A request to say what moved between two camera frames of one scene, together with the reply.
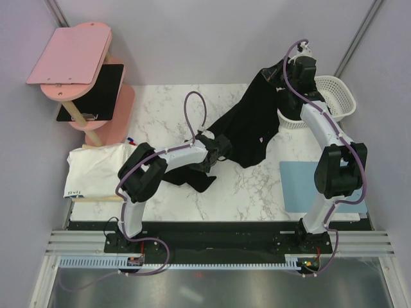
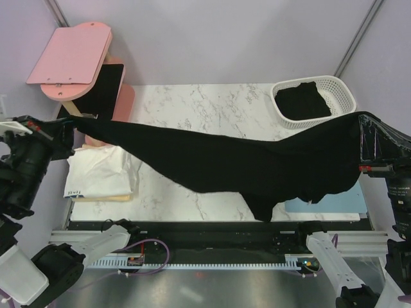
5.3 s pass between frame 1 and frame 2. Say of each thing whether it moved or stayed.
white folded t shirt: stayed
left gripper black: moved
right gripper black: moved
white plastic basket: stayed
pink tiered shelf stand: stayed
